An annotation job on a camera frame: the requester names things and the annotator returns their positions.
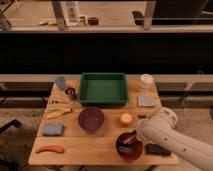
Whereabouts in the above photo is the dark small cup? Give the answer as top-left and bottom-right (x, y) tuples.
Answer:
(65, 87), (76, 99)

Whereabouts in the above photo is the blue grey cup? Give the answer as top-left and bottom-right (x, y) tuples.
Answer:
(55, 76), (66, 91)

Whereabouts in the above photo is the yellow round fruit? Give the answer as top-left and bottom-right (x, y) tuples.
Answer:
(119, 113), (133, 126)

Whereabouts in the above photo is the black handled brush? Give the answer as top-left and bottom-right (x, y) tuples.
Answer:
(117, 132), (135, 154)

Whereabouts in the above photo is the white round container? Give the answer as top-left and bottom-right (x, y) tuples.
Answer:
(140, 74), (154, 89)

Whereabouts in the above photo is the grey square cloth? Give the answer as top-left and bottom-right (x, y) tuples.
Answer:
(137, 96), (155, 107)

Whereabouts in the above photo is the white bottle on shelf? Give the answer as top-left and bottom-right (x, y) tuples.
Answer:
(67, 1), (80, 21)

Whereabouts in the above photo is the green plastic tray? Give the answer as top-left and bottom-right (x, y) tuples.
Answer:
(78, 73), (129, 106)

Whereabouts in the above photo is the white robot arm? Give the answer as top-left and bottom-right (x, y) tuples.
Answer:
(135, 107), (213, 171)

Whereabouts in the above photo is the purple bowl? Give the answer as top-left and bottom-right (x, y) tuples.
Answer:
(78, 107), (105, 132)

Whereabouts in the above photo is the yellow banana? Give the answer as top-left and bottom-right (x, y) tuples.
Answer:
(46, 109), (72, 119)

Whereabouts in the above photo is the dark bowl on shelf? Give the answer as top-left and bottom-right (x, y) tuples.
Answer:
(88, 17), (99, 25)

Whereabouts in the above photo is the dark grape bunch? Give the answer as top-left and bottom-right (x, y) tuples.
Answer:
(138, 115), (147, 119)

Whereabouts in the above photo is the red bowl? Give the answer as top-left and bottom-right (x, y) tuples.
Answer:
(116, 138), (143, 160)

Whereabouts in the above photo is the black rectangular sponge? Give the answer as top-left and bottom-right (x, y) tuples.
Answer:
(145, 143), (171, 156)

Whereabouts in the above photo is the blue sponge cloth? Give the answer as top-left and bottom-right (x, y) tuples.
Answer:
(42, 124), (64, 136)

